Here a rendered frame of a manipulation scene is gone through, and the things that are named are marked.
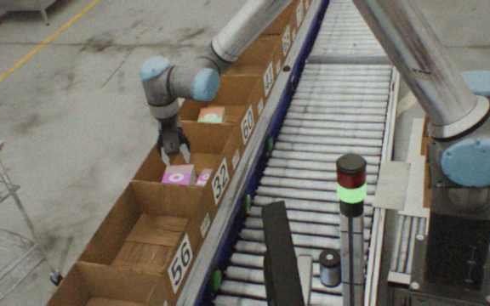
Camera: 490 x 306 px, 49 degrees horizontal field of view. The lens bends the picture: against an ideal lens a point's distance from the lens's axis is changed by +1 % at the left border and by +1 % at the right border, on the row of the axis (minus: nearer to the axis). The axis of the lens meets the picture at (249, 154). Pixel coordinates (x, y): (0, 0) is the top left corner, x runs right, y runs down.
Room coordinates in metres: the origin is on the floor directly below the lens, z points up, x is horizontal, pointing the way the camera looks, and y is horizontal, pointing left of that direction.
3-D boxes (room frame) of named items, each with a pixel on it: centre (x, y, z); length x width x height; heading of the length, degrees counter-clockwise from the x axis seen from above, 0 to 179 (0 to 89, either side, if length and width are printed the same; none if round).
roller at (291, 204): (1.61, -0.22, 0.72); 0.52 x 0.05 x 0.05; 69
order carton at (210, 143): (1.68, 0.24, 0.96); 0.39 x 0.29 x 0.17; 159
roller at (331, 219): (1.55, -0.20, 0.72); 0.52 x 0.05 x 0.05; 69
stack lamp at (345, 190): (0.70, -0.17, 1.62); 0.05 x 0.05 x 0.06
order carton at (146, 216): (1.31, 0.38, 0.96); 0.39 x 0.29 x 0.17; 159
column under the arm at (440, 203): (1.18, -0.62, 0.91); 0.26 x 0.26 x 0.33; 66
